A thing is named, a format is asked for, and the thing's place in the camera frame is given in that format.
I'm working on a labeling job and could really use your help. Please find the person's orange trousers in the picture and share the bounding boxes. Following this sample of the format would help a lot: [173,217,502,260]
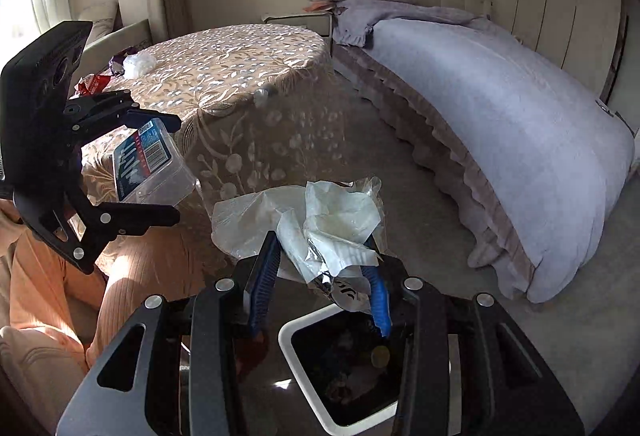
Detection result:
[0,196,216,417]

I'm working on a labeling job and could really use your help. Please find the bed with lilac cover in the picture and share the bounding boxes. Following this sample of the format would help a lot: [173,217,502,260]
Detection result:
[330,0,636,304]

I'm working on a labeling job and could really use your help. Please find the white plastic bag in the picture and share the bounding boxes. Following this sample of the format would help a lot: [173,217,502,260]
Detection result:
[211,176,388,314]

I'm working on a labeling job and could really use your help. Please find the clear box with blue label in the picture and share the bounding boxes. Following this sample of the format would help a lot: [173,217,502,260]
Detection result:
[111,117,197,207]

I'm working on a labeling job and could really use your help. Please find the white trash bin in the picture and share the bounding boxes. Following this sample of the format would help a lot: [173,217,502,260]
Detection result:
[277,306,453,434]

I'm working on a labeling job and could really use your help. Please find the purple crumpled wrapper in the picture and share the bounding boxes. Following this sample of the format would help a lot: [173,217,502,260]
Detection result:
[109,47,138,76]

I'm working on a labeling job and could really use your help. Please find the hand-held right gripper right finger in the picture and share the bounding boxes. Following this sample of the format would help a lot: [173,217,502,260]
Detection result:
[361,236,586,436]

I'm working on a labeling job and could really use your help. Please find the red white crumpled wrapper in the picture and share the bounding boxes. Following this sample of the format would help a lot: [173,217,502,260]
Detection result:
[75,72,117,97]

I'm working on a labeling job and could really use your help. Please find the round table with lace cloth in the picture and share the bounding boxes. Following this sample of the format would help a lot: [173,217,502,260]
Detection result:
[80,24,346,267]

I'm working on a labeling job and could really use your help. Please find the clear crumpled plastic bag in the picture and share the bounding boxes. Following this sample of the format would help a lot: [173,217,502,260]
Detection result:
[122,52,157,78]

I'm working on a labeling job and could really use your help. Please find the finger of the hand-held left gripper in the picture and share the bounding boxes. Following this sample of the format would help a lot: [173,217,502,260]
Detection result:
[31,193,182,275]
[64,89,182,148]

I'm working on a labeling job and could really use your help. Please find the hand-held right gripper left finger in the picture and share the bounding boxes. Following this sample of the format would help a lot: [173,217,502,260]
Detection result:
[56,230,282,436]

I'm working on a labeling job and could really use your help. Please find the beige throw pillow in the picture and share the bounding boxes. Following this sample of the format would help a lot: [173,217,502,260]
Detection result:
[75,0,121,42]

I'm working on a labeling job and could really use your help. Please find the lilac frilled quilt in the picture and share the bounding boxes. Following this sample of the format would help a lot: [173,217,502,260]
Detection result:
[332,0,493,48]

